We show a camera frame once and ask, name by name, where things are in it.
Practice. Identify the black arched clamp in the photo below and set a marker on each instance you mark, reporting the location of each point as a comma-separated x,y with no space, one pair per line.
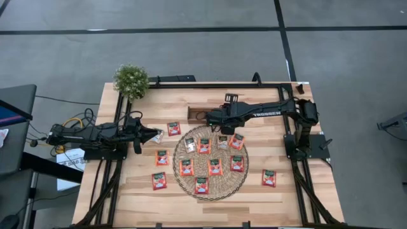
253,78

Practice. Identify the black table edge bracket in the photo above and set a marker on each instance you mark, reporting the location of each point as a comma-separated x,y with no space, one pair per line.
158,226
246,225

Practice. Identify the green potted plant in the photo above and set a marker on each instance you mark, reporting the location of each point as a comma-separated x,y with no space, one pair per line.
131,82

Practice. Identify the black flat bar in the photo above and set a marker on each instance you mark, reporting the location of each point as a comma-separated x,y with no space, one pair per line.
178,78

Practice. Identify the black computer mouse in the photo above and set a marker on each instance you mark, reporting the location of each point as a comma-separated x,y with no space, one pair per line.
9,221

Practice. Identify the round woven placemat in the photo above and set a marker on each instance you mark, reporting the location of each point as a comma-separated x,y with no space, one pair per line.
222,187

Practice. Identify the white printed cardboard box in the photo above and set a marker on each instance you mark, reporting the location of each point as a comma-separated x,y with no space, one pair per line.
68,186

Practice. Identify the beige tea bag packet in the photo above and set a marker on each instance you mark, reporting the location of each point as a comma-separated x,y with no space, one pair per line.
223,142
190,145
159,139

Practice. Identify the white paper sheet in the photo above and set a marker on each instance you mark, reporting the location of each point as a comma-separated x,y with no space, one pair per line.
2,136

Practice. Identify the red tea bag packet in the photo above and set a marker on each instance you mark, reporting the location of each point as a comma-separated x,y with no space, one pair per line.
269,178
237,163
159,181
174,128
201,185

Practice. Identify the black-framed blue screen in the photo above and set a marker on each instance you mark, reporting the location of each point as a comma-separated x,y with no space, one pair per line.
9,119

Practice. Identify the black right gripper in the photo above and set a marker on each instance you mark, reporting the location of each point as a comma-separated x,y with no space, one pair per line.
235,114

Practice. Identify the grey desk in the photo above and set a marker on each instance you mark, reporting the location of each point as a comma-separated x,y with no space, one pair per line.
17,149
12,194

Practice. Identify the orange tea bag packet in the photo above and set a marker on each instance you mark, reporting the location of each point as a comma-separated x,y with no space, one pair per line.
186,167
237,142
204,146
215,167
162,158

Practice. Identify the grey metal stand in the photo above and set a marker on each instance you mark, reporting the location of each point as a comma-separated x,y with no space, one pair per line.
397,120

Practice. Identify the wooden three-compartment box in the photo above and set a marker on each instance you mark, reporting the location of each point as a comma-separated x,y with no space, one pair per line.
190,121

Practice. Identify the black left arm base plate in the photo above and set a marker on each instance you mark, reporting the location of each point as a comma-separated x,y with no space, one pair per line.
95,156

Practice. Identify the small black bracket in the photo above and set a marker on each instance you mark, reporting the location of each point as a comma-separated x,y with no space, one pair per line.
299,89

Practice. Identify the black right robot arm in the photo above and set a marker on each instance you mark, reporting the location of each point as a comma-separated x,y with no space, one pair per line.
270,113

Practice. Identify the black beam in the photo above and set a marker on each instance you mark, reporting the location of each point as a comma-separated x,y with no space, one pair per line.
47,166

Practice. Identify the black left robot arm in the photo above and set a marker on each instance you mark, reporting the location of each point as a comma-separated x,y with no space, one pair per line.
79,136

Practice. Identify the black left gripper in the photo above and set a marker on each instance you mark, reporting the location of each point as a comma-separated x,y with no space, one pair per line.
136,132

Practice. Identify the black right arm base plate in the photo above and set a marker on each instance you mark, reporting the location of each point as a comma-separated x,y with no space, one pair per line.
318,154

